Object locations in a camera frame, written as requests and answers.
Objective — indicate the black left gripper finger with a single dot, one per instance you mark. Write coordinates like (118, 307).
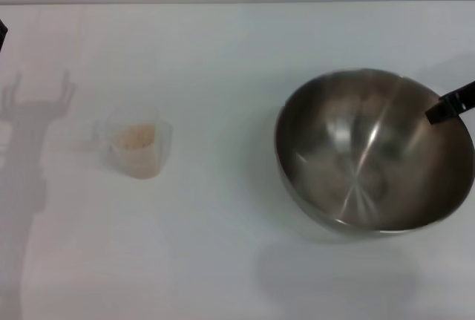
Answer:
(2, 34)

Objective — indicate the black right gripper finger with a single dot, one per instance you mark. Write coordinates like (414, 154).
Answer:
(451, 102)

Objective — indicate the stainless steel mixing bowl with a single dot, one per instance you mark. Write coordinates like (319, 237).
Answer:
(371, 164)

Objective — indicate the white rice grains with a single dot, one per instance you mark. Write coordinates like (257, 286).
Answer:
(136, 136)

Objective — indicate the clear plastic measuring cup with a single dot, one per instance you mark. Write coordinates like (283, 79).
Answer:
(143, 164)

